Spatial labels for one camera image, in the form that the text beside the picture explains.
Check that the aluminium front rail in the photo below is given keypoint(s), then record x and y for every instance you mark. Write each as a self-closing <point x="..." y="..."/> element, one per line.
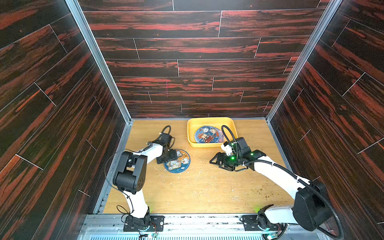
<point x="173" y="227"/>

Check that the blue cartoon animals coaster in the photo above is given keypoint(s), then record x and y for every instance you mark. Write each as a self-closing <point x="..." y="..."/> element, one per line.
<point x="180" y="164"/>

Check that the blue red car coaster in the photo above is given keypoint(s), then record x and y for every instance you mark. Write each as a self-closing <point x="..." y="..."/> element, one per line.
<point x="208" y="135"/>

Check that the aluminium corner post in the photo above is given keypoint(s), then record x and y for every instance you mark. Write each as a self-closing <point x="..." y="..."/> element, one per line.
<point x="318" y="31"/>
<point x="91" y="42"/>

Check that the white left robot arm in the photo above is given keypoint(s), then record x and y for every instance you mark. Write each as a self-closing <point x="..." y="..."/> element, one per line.
<point x="130" y="175"/>

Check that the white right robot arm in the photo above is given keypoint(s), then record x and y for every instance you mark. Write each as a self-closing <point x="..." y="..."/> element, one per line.
<point x="309" y="210"/>

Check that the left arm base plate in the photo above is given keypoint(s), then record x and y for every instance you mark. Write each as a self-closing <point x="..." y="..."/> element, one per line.
<point x="150" y="223"/>

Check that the aluminium corner post right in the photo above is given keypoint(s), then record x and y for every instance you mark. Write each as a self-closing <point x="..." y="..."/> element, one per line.
<point x="318" y="31"/>

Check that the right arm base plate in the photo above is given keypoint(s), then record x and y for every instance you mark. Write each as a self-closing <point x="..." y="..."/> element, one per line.
<point x="254" y="223"/>

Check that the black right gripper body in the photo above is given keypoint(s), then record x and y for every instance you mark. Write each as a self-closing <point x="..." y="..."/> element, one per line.
<point x="223" y="159"/>

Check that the aluminium corner post left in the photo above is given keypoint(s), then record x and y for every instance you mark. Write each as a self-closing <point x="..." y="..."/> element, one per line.
<point x="91" y="42"/>

